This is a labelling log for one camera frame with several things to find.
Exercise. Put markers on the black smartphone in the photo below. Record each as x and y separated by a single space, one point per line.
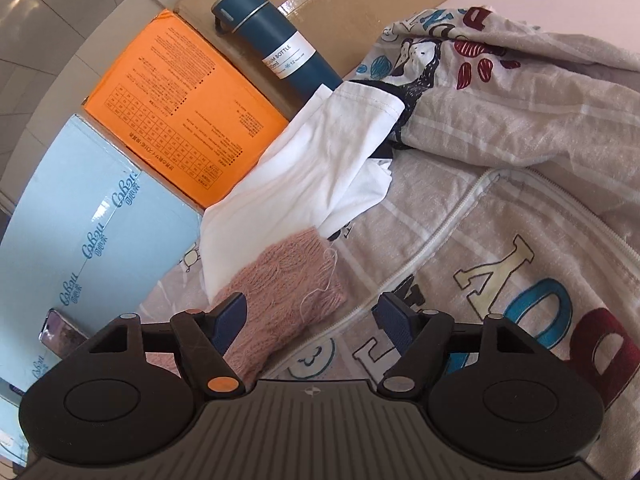
60 335

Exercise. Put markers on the dark blue thermos bottle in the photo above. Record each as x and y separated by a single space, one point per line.
290 50

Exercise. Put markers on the white garment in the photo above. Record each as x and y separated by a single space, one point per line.
300 175

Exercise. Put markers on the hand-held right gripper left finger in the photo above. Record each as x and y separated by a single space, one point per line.
227 327

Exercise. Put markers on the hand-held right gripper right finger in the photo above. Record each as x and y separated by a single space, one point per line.
395 327

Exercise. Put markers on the light blue printed box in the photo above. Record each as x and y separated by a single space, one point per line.
75 220

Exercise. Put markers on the pink knitted sweater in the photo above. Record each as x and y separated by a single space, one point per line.
285 285

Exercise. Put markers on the orange printed box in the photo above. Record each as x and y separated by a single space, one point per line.
175 100

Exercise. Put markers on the brown cardboard box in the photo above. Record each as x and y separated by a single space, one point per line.
360 15

